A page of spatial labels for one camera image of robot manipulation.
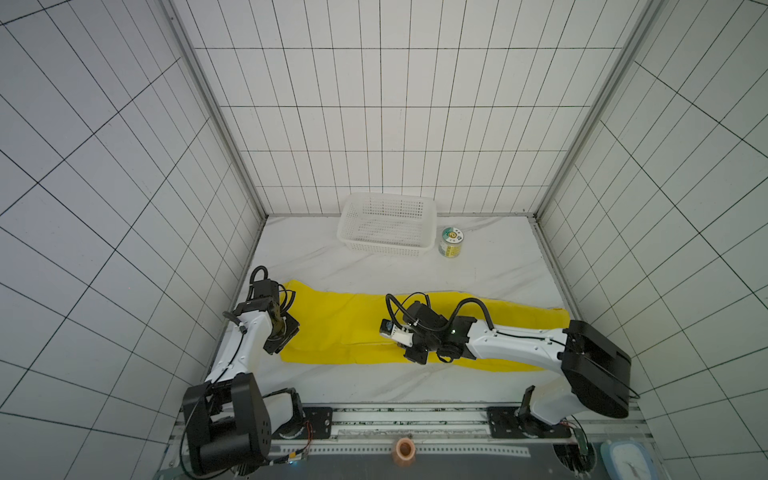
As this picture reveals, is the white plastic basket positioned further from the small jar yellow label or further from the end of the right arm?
the end of the right arm

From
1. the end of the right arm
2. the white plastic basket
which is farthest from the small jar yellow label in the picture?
the end of the right arm

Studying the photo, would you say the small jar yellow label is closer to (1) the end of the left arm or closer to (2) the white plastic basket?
(2) the white plastic basket

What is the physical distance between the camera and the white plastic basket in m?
1.12

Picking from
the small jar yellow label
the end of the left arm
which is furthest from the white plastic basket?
the end of the left arm
